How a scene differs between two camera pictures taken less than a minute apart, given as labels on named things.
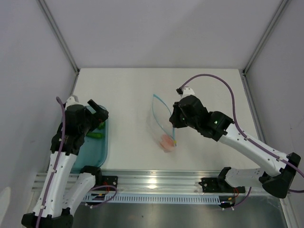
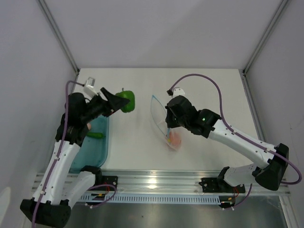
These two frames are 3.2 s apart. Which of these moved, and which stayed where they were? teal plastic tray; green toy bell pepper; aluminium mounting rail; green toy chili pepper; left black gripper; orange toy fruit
Moved: left black gripper; green toy bell pepper; orange toy fruit
Stayed: teal plastic tray; green toy chili pepper; aluminium mounting rail
